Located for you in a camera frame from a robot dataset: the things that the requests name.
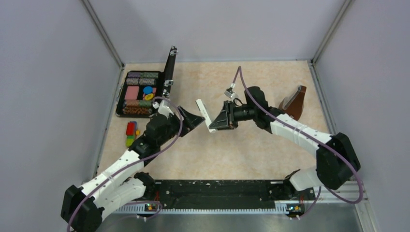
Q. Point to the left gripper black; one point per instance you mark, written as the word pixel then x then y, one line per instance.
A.
pixel 190 122

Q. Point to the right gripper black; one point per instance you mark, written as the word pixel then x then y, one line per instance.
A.
pixel 226 119

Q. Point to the white black remote control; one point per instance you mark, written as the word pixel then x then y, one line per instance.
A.
pixel 205 114

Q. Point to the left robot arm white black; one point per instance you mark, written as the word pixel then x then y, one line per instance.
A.
pixel 87 206

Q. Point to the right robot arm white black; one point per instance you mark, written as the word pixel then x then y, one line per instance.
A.
pixel 336 160

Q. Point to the colourful toy block stack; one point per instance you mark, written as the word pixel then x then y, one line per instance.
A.
pixel 132 132

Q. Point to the black poker chip case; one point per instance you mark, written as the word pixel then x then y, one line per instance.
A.
pixel 141 87

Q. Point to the brown wooden metronome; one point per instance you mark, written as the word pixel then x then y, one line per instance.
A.
pixel 293 104

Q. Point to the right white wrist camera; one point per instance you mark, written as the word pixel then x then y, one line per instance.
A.
pixel 230 93

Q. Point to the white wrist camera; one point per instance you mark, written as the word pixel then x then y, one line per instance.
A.
pixel 230 93
pixel 163 108

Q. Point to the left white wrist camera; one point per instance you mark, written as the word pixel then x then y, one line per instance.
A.
pixel 163 108

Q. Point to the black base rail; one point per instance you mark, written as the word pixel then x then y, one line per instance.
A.
pixel 227 196

